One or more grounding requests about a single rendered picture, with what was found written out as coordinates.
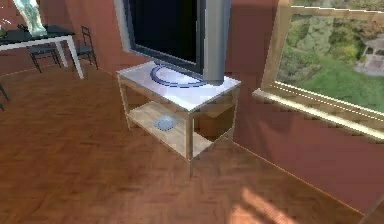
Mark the pale wooden television stand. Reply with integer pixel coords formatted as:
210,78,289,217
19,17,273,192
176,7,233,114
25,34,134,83
116,60,242,178

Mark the small grey round dish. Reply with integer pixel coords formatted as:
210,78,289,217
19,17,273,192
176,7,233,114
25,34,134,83
153,115,177,132

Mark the grey flat television set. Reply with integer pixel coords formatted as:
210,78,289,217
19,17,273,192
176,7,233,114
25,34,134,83
114,0,232,89

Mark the black metal chair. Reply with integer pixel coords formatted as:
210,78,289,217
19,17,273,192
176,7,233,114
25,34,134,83
0,83,10,112
75,25,99,71
27,44,62,74

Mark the wooden framed window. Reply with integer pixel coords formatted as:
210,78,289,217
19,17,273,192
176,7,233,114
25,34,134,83
252,0,384,142

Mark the black top white leg table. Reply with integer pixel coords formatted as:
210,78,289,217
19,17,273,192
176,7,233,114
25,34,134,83
0,24,85,80

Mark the pale green statue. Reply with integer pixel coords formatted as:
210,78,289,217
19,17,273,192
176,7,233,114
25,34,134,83
13,0,48,37

